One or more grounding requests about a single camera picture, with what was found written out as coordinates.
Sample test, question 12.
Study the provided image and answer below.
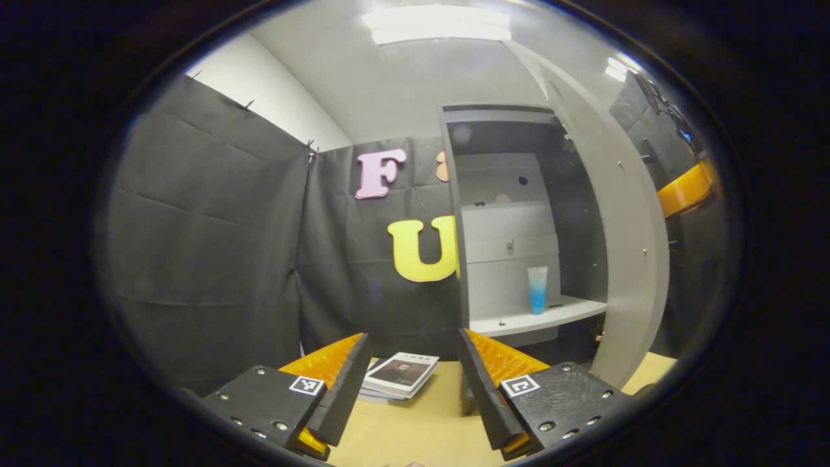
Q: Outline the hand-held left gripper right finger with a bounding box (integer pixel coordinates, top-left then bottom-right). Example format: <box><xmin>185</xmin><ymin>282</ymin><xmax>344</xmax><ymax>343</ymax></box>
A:
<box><xmin>458</xmin><ymin>328</ymin><xmax>639</xmax><ymax>461</ymax></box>

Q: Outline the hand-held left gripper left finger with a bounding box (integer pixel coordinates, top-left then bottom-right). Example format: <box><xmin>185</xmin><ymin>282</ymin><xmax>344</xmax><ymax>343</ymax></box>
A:
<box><xmin>200</xmin><ymin>333</ymin><xmax>374</xmax><ymax>461</ymax></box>

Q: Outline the blue and white bottle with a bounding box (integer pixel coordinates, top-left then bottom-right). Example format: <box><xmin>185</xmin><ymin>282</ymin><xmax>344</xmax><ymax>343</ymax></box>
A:
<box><xmin>527</xmin><ymin>266</ymin><xmax>549</xmax><ymax>316</ymax></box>

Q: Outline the white cabinet shelf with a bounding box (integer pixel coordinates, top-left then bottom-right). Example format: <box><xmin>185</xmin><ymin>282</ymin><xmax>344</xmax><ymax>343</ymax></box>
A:
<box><xmin>468</xmin><ymin>295</ymin><xmax>609</xmax><ymax>339</ymax></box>

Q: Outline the white book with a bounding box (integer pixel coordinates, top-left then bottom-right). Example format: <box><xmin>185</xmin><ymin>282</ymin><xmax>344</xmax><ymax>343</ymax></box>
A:
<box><xmin>359</xmin><ymin>365</ymin><xmax>422</xmax><ymax>404</ymax></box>

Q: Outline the book with dark cover photo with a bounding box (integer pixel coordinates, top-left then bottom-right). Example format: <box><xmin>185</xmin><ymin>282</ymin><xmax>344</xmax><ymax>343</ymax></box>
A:
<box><xmin>363</xmin><ymin>352</ymin><xmax>440</xmax><ymax>398</ymax></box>

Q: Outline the black backdrop cloth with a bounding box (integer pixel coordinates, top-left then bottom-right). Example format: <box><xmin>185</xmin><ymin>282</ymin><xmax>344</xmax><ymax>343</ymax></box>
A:
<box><xmin>104</xmin><ymin>68</ymin><xmax>720</xmax><ymax>390</ymax></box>

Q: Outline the large ceiling light panel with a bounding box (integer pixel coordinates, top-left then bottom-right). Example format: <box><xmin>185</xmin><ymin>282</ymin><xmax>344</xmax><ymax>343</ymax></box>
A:
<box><xmin>362</xmin><ymin>5</ymin><xmax>513</xmax><ymax>46</ymax></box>

